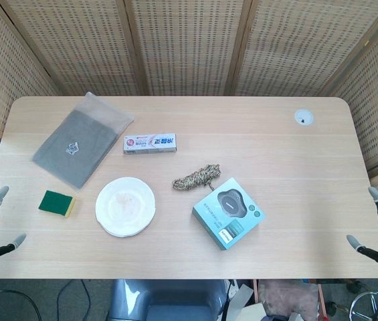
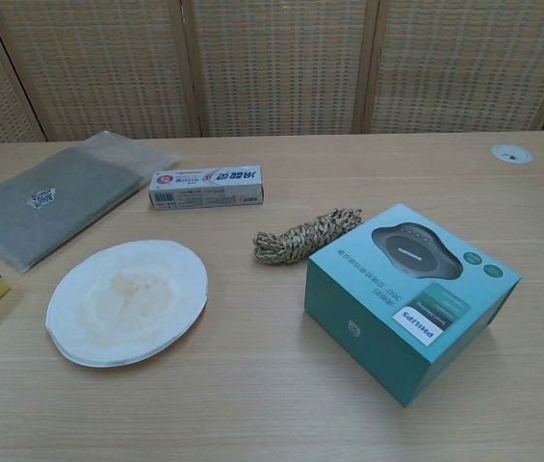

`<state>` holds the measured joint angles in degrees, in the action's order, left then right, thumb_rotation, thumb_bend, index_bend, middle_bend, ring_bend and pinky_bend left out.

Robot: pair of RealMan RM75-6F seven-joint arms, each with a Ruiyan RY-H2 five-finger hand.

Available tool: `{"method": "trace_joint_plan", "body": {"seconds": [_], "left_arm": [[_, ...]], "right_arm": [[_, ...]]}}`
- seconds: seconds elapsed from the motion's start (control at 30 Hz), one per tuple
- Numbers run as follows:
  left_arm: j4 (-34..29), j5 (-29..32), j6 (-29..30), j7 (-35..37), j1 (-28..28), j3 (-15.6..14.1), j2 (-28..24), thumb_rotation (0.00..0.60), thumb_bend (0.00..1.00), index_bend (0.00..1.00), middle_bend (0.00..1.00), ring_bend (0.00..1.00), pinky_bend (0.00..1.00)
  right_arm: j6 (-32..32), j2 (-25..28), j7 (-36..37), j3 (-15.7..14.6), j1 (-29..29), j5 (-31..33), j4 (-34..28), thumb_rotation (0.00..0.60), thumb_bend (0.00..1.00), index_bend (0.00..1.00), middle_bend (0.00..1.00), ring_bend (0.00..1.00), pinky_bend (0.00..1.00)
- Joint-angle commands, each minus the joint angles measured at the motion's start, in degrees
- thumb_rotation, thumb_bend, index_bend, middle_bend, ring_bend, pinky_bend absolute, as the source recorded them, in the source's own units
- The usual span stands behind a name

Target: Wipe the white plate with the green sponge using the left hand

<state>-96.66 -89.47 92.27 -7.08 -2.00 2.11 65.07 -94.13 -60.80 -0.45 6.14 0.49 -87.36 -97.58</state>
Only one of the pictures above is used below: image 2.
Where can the white paper plate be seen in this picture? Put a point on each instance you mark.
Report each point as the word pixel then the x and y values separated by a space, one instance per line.
pixel 127 308

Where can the white toothpaste box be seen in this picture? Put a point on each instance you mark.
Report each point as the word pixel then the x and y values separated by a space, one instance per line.
pixel 206 187

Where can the teal Philips speaker box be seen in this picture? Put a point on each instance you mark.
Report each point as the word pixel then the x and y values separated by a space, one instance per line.
pixel 396 308

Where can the woven folding screen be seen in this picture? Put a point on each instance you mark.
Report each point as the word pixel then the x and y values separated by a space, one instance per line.
pixel 271 67

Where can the grey cloth in plastic bag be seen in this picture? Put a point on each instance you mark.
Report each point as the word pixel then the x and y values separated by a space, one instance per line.
pixel 50 202

